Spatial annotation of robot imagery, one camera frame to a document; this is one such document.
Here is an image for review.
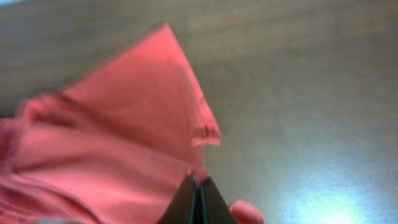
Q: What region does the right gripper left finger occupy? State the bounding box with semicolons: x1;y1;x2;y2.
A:
157;174;197;224

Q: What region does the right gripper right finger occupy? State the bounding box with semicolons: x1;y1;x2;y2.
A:
198;177;238;224

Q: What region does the red t-shirt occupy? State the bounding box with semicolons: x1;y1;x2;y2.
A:
1;25;265;223

